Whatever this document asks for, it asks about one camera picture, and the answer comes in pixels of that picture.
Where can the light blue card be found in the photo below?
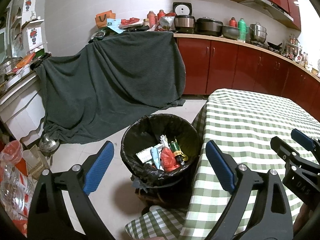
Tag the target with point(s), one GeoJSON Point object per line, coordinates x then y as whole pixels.
{"type": "Point", "coordinates": [113, 27]}

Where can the green thermos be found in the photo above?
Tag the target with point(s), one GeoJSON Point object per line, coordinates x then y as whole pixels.
{"type": "Point", "coordinates": [242, 30]}

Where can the row of sauce bottles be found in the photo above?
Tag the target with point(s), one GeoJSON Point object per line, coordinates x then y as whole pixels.
{"type": "Point", "coordinates": [305, 61]}

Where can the yellow wrapper bundle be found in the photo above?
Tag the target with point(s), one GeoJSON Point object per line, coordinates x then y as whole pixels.
{"type": "Point", "coordinates": [184, 158]}

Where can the orange paper bag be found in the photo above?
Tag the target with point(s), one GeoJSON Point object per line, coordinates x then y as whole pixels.
{"type": "Point", "coordinates": [102, 20]}

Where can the printed snack bag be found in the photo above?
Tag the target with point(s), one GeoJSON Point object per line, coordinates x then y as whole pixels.
{"type": "Point", "coordinates": [167, 23]}

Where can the orange bottle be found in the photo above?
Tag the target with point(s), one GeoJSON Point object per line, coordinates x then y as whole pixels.
{"type": "Point", "coordinates": [150, 18]}
{"type": "Point", "coordinates": [160, 15]}

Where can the cardboard box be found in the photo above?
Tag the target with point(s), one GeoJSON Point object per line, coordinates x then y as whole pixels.
{"type": "Point", "coordinates": [37, 162]}

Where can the steel kettle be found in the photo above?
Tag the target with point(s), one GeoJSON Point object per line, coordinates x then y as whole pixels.
{"type": "Point", "coordinates": [49, 143]}

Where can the flower wall poster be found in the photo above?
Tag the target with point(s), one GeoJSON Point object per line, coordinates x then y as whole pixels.
{"type": "Point", "coordinates": [34, 36]}
{"type": "Point", "coordinates": [30, 4]}

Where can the spice rack with bottles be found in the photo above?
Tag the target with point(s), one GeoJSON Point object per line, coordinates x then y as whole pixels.
{"type": "Point", "coordinates": [292, 48]}

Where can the red clear plastic bag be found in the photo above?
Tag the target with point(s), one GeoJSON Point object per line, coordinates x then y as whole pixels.
{"type": "Point", "coordinates": [11, 152]}

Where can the dark green small bottle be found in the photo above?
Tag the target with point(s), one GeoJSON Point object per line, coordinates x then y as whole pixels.
{"type": "Point", "coordinates": [176, 151]}

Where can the grey range hood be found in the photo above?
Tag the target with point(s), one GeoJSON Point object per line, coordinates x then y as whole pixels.
{"type": "Point", "coordinates": [265, 5]}

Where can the pile of clear plastic bottles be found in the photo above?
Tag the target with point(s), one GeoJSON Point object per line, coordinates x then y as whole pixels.
{"type": "Point", "coordinates": [12, 187]}

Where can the white paper bundle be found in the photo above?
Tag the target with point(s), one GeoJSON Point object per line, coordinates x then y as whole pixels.
{"type": "Point", "coordinates": [164, 141]}

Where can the black wok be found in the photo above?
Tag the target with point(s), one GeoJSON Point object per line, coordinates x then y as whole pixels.
{"type": "Point", "coordinates": [275, 45]}

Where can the red thermos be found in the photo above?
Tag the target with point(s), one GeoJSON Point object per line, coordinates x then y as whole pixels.
{"type": "Point", "coordinates": [233, 22]}

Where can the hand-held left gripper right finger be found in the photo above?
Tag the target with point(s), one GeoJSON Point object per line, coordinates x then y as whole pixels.
{"type": "Point", "coordinates": [221, 166]}

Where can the red packet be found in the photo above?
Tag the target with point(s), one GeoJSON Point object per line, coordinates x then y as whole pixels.
{"type": "Point", "coordinates": [128, 22]}

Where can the beige countertop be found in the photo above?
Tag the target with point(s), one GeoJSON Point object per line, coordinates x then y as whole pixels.
{"type": "Point", "coordinates": [200, 37]}

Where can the black lidded pot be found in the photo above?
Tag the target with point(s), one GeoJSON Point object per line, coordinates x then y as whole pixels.
{"type": "Point", "coordinates": [208, 27]}

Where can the white cabinet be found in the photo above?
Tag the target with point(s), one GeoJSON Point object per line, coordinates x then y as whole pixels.
{"type": "Point", "coordinates": [22, 112]}

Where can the steel steamer pot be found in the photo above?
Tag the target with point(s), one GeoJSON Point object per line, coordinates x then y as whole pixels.
{"type": "Point", "coordinates": [258, 33]}

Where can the grey bowl pot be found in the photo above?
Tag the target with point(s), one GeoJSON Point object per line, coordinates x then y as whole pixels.
{"type": "Point", "coordinates": [230, 33]}

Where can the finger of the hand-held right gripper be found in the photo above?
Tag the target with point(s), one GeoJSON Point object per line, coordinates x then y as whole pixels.
{"type": "Point", "coordinates": [282, 146]}
{"type": "Point", "coordinates": [303, 138]}

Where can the green checked tablecloth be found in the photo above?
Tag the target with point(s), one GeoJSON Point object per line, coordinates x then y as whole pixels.
{"type": "Point", "coordinates": [250, 110]}

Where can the red lower cabinets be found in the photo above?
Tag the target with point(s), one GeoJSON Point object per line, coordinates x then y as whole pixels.
{"type": "Point", "coordinates": [225, 65]}

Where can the black trash bin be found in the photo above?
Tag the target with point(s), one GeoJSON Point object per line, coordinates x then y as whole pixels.
{"type": "Point", "coordinates": [140, 132]}

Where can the orange flat packet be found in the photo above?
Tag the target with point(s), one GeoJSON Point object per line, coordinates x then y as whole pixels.
{"type": "Point", "coordinates": [24, 60]}

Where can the silver black rice cooker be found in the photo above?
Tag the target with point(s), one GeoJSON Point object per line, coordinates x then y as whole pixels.
{"type": "Point", "coordinates": [184, 21]}

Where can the dark green blanket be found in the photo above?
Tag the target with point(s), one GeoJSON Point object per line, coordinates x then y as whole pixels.
{"type": "Point", "coordinates": [112, 75]}

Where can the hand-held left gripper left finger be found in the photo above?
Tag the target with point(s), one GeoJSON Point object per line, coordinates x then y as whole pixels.
{"type": "Point", "coordinates": [98, 167]}

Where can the white pouch blue print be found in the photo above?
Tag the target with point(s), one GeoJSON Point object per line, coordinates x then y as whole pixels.
{"type": "Point", "coordinates": [144, 155]}

